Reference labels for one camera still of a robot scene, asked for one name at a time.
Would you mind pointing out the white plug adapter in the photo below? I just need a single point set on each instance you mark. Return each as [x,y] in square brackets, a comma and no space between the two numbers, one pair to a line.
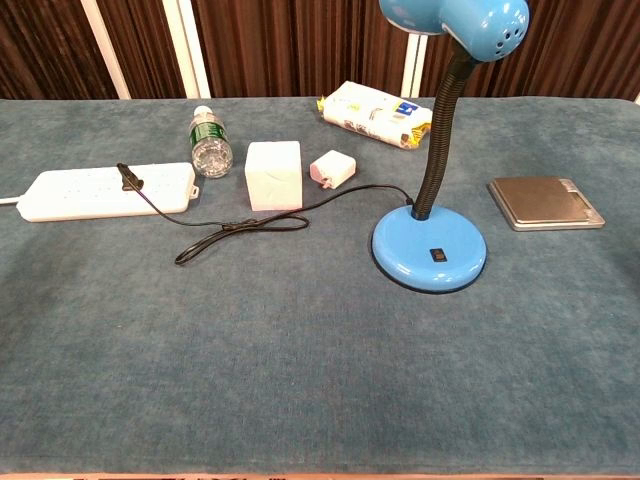
[334,167]

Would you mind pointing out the white power strip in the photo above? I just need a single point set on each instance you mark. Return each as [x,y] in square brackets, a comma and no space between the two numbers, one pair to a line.
[90,192]

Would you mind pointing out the brown pleated curtain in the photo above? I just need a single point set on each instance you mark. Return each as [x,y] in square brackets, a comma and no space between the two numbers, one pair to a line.
[300,45]

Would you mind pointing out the blue-grey table cloth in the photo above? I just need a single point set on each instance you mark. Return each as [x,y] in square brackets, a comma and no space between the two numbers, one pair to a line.
[280,360]

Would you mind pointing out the clear plastic water bottle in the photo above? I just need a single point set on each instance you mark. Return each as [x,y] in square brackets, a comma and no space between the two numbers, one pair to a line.
[210,145]

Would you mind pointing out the white snack package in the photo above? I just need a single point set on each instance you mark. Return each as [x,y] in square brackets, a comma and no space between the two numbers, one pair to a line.
[370,117]

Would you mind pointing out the silver digital scale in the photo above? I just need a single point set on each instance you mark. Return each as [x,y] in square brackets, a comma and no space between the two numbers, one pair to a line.
[542,200]

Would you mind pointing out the white cube box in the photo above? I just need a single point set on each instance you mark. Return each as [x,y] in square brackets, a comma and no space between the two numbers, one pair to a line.
[274,175]

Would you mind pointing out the blue desk lamp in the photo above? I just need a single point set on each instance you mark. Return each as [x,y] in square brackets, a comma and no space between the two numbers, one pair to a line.
[425,240]

